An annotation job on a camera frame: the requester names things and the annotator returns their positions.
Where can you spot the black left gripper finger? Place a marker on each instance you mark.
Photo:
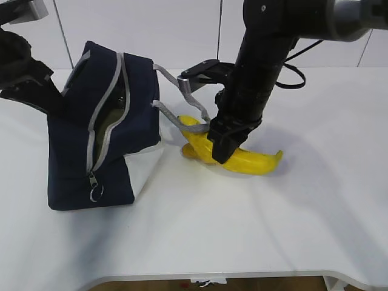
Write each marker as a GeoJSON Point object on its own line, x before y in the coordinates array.
{"type": "Point", "coordinates": [45, 98]}

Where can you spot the navy blue lunch bag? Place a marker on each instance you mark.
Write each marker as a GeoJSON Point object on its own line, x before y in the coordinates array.
{"type": "Point", "coordinates": [79, 177]}

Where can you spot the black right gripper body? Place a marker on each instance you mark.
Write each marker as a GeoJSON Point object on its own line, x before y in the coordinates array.
{"type": "Point", "coordinates": [247, 88]}

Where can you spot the white label under table edge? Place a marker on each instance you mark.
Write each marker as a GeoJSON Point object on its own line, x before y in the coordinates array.
{"type": "Point", "coordinates": [208, 280]}

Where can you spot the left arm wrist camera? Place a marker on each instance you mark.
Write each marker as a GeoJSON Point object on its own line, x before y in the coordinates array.
{"type": "Point", "coordinates": [19, 11]}

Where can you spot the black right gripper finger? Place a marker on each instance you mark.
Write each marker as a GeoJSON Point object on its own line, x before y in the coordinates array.
{"type": "Point", "coordinates": [226, 136]}

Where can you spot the long yellow banana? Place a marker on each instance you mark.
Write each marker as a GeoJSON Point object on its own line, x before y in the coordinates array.
{"type": "Point", "coordinates": [242, 161]}

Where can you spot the round yellow pear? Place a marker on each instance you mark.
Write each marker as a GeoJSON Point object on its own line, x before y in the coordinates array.
{"type": "Point", "coordinates": [188, 151]}

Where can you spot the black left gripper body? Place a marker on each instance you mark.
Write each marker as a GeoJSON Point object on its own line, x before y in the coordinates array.
{"type": "Point", "coordinates": [18, 64]}

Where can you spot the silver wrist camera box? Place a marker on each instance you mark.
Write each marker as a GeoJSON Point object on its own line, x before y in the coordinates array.
{"type": "Point", "coordinates": [210, 71]}

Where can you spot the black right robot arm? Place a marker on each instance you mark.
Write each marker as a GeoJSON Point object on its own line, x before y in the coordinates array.
{"type": "Point", "coordinates": [272, 30]}

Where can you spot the green lidded glass container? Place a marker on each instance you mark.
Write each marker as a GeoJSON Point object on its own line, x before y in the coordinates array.
{"type": "Point", "coordinates": [111, 111]}

